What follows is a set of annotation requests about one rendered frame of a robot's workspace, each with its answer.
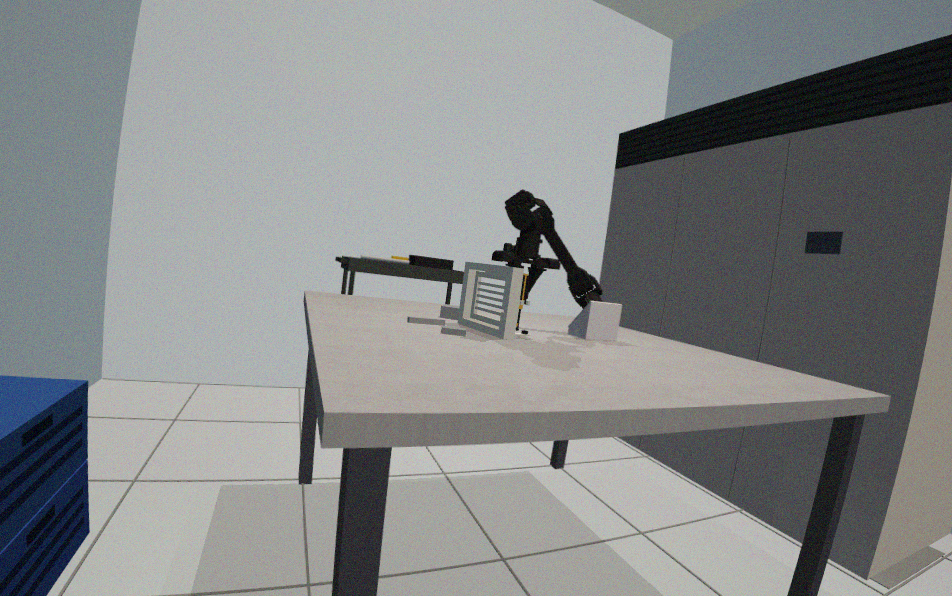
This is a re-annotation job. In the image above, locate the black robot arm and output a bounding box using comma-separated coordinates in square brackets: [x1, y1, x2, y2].
[505, 189, 602, 309]

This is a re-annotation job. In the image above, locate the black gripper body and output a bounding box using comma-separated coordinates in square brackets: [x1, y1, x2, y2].
[492, 233, 560, 270]

